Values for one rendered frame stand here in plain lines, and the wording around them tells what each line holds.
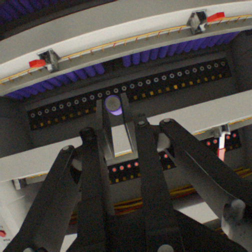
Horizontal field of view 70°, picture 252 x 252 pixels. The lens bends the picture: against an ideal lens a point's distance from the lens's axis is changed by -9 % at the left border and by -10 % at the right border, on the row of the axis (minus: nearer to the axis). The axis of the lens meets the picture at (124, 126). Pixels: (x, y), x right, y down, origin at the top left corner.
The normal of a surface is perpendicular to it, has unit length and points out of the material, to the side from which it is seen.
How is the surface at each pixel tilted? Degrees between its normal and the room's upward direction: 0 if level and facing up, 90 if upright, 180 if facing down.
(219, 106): 105
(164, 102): 90
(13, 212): 90
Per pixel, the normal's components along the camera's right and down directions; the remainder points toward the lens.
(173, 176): 0.03, 0.22
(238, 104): -0.04, -0.04
